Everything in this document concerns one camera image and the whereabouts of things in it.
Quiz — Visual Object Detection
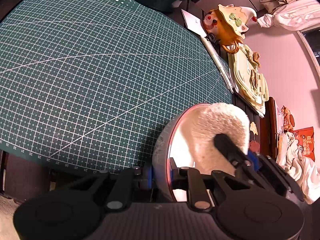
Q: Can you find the window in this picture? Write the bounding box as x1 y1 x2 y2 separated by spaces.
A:
297 27 320 63

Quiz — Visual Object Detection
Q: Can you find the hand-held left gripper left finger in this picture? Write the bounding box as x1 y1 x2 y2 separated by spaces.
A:
50 165 153 212

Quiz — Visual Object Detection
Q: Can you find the white bowl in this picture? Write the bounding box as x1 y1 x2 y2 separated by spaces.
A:
152 103 247 203

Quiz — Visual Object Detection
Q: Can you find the silver pen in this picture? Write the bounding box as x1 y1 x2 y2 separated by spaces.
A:
217 55 235 94

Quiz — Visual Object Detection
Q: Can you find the beige cloth piece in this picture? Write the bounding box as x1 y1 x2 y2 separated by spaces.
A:
246 47 262 68
250 69 260 88

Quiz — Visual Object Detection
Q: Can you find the white clothing pile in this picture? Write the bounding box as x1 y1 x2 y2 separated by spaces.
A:
276 132 320 204

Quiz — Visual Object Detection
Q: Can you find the white curtain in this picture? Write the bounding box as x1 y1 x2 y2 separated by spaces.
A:
257 0 320 32

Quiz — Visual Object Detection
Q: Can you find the white paper card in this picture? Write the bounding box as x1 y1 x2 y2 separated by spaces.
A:
180 9 208 37

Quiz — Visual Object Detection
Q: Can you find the white fluffy cloth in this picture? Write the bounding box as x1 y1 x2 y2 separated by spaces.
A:
179 102 250 177

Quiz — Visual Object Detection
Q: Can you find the brown wooden cabinet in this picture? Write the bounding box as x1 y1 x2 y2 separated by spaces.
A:
260 96 279 160

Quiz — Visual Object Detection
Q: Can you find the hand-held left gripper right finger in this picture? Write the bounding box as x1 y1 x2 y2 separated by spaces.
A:
169 159 283 212

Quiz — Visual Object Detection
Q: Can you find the orange snack bag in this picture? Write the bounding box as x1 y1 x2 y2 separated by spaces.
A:
292 127 315 162

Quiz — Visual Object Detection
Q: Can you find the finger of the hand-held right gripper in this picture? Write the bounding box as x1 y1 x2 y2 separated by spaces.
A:
214 133 253 178
249 152 305 203

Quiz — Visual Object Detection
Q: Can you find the green cutting mat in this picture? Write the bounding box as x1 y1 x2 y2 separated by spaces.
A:
0 0 237 174

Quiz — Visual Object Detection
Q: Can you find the orange bear ceramic pot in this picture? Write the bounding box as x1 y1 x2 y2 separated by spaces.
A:
202 4 258 54

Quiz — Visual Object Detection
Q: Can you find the green container lid stack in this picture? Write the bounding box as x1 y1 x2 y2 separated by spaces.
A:
228 44 270 115

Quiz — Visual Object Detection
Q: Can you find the white pen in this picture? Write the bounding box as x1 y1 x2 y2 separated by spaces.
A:
201 35 232 90

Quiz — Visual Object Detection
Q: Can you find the brown plush toy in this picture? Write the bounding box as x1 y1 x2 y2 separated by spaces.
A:
280 105 295 132

